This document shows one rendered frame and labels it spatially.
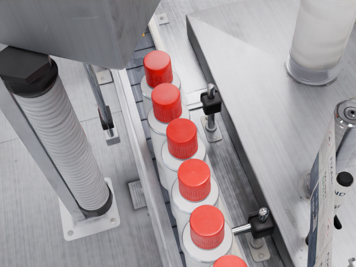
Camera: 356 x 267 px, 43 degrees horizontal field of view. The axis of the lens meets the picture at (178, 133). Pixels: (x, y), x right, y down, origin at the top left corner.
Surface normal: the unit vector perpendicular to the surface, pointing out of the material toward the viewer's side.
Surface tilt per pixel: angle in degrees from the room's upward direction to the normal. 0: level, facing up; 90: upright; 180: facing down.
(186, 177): 2
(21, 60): 0
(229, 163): 0
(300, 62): 90
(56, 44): 90
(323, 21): 91
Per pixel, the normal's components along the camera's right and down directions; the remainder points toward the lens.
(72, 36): -0.33, 0.80
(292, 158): -0.07, -0.55
